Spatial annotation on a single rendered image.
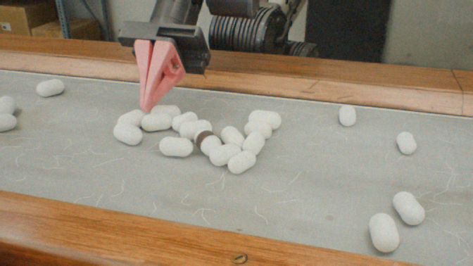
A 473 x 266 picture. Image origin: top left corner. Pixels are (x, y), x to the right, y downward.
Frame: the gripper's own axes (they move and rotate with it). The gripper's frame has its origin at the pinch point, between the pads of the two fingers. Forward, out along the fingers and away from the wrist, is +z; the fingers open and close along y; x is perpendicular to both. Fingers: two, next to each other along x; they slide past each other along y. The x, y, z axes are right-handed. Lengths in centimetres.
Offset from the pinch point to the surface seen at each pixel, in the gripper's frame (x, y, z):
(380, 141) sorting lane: 4.2, 26.7, -0.9
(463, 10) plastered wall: 142, 79, -143
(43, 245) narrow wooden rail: -13.4, 2.6, 18.4
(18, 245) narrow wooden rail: -13.4, 0.7, 18.8
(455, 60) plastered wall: 163, 82, -127
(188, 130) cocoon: -0.4, 6.0, 2.8
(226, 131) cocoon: -0.3, 10.3, 2.3
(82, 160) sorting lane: -2.8, -3.5, 8.8
